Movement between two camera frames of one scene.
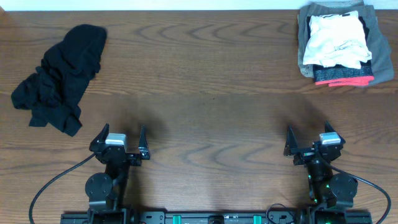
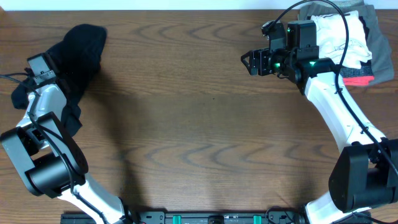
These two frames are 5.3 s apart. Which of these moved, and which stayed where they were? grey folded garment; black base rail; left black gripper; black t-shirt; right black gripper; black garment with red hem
Moved: right black gripper; left black gripper
Stayed: grey folded garment; black t-shirt; black garment with red hem; black base rail
